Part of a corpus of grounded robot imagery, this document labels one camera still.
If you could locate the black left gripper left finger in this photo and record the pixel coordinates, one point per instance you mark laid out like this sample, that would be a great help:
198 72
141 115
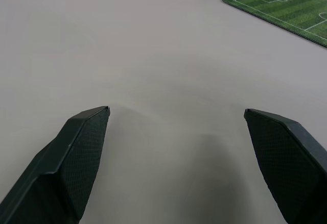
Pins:
64 168

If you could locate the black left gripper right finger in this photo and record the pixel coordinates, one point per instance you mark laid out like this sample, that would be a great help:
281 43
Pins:
286 168

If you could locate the green soccer field mat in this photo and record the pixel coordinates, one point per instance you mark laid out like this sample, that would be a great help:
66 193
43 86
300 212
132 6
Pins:
283 9

